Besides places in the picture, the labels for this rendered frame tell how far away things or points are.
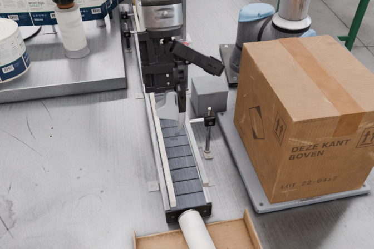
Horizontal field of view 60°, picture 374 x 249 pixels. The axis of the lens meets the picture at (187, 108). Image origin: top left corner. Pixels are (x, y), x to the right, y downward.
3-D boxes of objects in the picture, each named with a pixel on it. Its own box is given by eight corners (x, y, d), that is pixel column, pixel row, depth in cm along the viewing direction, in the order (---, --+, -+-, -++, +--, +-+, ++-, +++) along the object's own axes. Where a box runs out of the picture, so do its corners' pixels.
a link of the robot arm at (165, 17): (177, 2, 64) (185, 3, 57) (180, 25, 66) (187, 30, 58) (139, 5, 63) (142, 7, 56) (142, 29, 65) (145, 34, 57)
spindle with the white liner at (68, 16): (66, 48, 127) (44, -31, 108) (89, 45, 129) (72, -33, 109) (64, 60, 121) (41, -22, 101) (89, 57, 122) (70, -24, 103)
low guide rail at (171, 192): (132, 9, 152) (132, 5, 150) (135, 9, 152) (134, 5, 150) (170, 207, 71) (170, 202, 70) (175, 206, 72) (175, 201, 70)
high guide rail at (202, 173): (147, -3, 149) (147, -6, 148) (150, -3, 150) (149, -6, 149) (203, 187, 69) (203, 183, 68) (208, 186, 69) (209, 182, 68)
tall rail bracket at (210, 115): (186, 150, 93) (186, 106, 82) (211, 147, 94) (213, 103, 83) (188, 159, 90) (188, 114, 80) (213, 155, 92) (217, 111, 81)
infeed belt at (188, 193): (126, -20, 198) (126, -27, 195) (140, -21, 199) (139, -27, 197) (171, 220, 75) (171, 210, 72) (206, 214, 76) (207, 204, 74)
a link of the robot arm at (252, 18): (249, 30, 123) (254, -5, 114) (279, 43, 116) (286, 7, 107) (228, 41, 117) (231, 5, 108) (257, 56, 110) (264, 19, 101)
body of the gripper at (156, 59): (143, 86, 69) (136, 28, 65) (183, 81, 70) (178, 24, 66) (146, 97, 62) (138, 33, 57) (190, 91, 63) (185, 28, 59)
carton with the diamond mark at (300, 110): (232, 120, 100) (242, 42, 82) (305, 111, 103) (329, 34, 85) (269, 205, 77) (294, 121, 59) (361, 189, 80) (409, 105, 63)
